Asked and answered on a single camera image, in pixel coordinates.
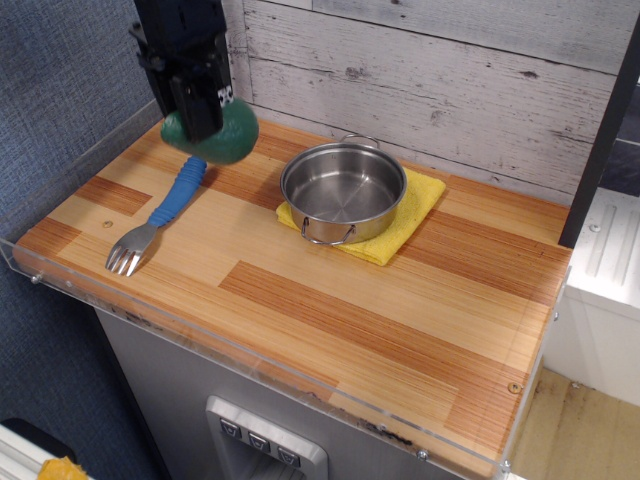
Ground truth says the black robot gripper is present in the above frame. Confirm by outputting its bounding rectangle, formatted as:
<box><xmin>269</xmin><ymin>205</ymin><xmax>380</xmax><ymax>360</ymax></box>
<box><xmin>130</xmin><ymin>1</ymin><xmax>233</xmax><ymax>144</ymax></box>

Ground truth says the white ridged side counter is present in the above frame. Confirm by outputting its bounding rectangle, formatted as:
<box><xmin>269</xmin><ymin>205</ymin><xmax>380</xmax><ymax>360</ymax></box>
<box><xmin>543</xmin><ymin>188</ymin><xmax>639</xmax><ymax>405</ymax></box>

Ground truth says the toy avocado half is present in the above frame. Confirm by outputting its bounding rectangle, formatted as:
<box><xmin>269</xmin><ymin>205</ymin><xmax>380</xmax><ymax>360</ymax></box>
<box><xmin>160</xmin><ymin>98</ymin><xmax>259</xmax><ymax>165</ymax></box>

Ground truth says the clear acrylic table guard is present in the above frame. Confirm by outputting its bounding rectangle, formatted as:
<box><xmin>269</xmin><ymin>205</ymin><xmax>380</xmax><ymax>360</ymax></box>
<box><xmin>0</xmin><ymin>72</ymin><xmax>571</xmax><ymax>480</ymax></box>

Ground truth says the yellow object at corner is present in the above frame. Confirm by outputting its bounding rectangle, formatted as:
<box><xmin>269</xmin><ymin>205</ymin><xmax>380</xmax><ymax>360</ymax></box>
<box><xmin>36</xmin><ymin>457</ymin><xmax>89</xmax><ymax>480</ymax></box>

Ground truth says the silver metal pan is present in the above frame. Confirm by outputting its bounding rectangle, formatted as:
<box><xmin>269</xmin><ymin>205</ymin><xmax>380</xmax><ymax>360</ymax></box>
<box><xmin>280</xmin><ymin>134</ymin><xmax>408</xmax><ymax>246</ymax></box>

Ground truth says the blue handled metal fork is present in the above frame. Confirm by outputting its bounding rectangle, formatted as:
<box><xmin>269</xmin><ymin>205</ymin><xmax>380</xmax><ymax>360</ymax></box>
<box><xmin>105</xmin><ymin>157</ymin><xmax>207</xmax><ymax>277</ymax></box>

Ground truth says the yellow folded cloth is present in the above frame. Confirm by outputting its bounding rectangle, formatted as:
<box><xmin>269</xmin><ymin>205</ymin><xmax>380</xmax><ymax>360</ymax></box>
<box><xmin>275</xmin><ymin>167</ymin><xmax>447</xmax><ymax>268</ymax></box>

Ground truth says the black right vertical post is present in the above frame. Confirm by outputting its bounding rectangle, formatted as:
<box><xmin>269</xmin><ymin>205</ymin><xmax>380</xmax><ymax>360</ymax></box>
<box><xmin>558</xmin><ymin>19</ymin><xmax>639</xmax><ymax>248</ymax></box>

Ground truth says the grey toy fridge cabinet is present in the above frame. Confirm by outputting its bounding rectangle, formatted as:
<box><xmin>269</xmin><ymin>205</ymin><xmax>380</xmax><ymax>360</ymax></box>
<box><xmin>98</xmin><ymin>311</ymin><xmax>515</xmax><ymax>479</ymax></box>

